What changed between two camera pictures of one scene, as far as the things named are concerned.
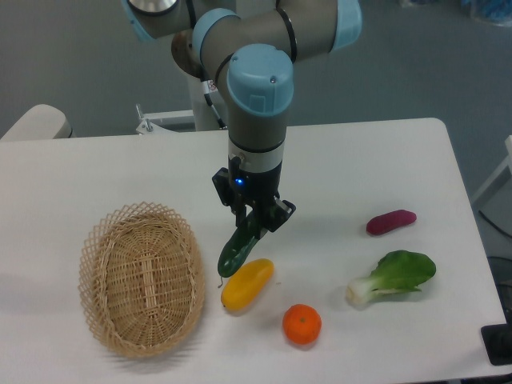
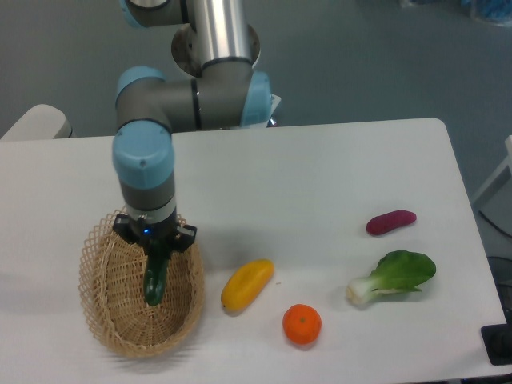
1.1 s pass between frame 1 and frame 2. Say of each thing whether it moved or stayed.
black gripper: moved
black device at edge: stayed
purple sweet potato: stayed
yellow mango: stayed
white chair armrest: stayed
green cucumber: moved
